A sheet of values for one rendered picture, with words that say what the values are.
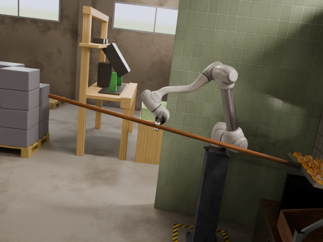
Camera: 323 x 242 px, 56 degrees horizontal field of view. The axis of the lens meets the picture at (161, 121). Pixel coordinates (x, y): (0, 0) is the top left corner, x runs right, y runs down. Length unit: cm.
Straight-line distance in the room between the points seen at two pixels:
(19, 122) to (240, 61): 324
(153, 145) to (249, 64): 225
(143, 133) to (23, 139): 180
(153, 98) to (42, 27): 703
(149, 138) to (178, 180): 143
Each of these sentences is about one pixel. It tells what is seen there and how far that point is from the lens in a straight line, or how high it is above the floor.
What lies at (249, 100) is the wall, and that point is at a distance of 335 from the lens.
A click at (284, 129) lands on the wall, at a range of 348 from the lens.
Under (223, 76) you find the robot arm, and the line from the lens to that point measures 238.
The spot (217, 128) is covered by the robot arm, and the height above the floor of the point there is 123.
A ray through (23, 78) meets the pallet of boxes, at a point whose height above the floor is 120.
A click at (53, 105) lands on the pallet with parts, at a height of 11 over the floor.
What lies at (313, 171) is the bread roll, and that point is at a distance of 216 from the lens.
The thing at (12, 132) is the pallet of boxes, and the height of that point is 37.
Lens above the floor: 191
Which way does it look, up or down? 14 degrees down
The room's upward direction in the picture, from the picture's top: 7 degrees clockwise
